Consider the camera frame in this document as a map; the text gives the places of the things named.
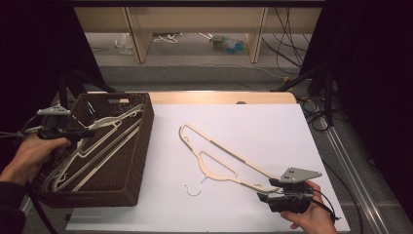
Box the white table mat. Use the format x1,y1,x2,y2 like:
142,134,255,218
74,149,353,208
66,103,351,233

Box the light wooden table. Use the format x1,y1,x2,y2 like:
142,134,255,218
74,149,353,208
87,91,297,105

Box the aluminium floor rail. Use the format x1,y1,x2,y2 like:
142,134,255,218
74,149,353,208
19,194,36,215
319,117,393,234

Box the beige wooden shelf unit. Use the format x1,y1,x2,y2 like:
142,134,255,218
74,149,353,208
73,7,322,64

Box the black floor cable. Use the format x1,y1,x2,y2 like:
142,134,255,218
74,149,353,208
320,159,365,234

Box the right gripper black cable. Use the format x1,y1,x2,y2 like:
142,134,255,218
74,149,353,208
310,188,341,222

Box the cream clothes hanger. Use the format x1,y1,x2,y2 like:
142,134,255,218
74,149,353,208
76,103,145,159
41,118,144,193
178,122,283,198

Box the thick black cable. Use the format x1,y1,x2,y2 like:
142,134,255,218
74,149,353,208
24,180,60,234

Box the black curtain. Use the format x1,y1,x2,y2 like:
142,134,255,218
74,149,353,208
299,0,413,223
0,0,105,174

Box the person's left hand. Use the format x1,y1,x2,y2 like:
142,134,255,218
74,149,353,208
0,133,72,187

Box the bag of coloured bottles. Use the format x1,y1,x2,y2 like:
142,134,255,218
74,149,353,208
208,33,249,56

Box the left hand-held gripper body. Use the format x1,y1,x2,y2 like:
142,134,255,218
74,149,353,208
36,103,74,141

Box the person's right hand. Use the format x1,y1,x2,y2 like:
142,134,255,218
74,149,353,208
280,180,339,234

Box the black tripod stand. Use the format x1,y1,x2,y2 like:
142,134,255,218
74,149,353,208
56,67,117,129
271,66,335,129

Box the brown woven basket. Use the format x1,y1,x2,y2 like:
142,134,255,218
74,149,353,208
32,92,155,209

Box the clear plastic bag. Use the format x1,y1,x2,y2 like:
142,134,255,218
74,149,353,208
114,32,134,56

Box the left gripper grey cable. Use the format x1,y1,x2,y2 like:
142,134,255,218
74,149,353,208
0,115,45,139

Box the bundle of black cables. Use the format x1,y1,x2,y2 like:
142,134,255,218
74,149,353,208
261,7,313,76

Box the tangled black floor cables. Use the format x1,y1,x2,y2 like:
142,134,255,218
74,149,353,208
296,96,329,133

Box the white cord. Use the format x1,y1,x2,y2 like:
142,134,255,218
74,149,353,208
153,32,183,44

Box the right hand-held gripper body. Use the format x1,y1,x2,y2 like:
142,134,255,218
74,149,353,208
266,167,323,215

